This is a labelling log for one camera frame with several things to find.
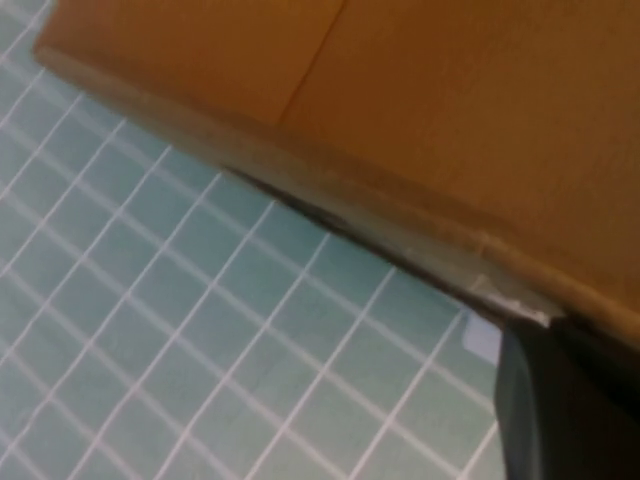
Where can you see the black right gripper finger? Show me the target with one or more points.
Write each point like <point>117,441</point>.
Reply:
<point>575,410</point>

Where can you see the cardboard drawer with large window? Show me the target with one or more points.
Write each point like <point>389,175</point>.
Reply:
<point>450,125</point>

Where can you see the green grid tablecloth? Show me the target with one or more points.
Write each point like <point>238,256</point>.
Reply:
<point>175,325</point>

